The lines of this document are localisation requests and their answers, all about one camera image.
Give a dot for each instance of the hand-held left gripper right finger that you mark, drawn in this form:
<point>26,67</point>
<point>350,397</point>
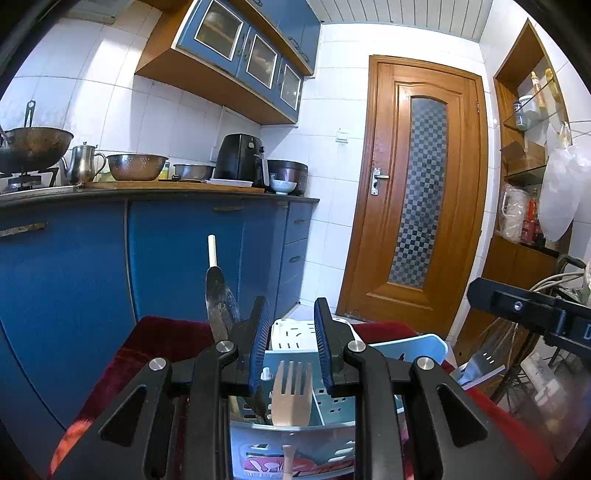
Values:
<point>324,350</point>

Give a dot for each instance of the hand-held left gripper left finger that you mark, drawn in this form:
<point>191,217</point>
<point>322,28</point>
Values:
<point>257,346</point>

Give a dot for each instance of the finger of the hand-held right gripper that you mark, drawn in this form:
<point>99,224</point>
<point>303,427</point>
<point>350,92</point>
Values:
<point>517,305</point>

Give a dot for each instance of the light blue utensil box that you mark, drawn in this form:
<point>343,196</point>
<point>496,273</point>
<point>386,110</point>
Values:
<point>295,362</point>

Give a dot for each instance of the wooden fork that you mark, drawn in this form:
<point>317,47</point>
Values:
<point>291,397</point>

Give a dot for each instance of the white slotted box insert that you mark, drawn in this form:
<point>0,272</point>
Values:
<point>295,333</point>

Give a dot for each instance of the metal slotted spatula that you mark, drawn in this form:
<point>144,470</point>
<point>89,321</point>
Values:
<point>480,368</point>

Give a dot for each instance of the red bottles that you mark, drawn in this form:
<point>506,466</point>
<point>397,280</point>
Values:
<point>532,224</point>

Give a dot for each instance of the clear plastic jug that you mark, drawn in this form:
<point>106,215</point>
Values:
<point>512,214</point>

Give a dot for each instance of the red printed blanket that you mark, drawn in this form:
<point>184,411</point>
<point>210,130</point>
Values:
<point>152,337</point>

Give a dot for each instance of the white plastic bag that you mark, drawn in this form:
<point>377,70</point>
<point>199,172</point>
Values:
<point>561,189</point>

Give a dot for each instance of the wooden door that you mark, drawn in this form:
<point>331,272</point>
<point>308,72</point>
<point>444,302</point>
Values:
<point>369,230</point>

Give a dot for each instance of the cardboard box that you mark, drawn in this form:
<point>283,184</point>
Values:
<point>521,156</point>

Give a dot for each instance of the white bowl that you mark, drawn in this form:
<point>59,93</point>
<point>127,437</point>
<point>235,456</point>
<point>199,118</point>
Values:
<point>283,186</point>

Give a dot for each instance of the white tray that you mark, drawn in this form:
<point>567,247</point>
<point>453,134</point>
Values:
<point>229,182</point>

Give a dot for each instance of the dark rice cooker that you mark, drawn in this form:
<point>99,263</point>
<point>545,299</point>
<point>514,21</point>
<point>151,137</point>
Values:
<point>291,170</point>

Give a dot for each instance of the metal bowl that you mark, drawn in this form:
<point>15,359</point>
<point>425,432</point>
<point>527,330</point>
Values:
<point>194,171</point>

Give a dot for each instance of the black air fryer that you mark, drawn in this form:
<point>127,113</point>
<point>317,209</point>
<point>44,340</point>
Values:
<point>238,159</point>

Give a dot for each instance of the white jar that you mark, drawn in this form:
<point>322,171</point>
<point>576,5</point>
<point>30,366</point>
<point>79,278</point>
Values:
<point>525,110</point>

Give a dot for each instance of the green bottle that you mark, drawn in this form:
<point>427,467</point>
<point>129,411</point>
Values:
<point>165,171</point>

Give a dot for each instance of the wooden cutting board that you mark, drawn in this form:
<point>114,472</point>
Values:
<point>138,185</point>

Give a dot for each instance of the blue base cabinets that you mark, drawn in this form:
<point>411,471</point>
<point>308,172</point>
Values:
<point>69,277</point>

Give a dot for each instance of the metal colander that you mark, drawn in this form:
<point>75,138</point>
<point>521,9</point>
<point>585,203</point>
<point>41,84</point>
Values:
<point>137,166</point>

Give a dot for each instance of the metal kettle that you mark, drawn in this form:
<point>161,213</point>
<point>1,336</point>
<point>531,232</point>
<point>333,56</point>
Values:
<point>82,164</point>

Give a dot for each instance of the gas stove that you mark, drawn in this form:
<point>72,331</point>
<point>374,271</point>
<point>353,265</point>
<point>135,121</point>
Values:
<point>25,181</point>

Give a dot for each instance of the blue upper cabinet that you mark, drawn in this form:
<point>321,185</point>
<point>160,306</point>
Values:
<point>258,46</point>

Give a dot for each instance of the black wok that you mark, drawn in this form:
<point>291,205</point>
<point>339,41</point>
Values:
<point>32,147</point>

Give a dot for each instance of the wooden wall shelf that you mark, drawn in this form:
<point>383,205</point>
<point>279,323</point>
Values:
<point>508,92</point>

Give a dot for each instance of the white wall switch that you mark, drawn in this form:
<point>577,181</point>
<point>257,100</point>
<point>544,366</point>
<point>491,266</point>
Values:
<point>342,136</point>

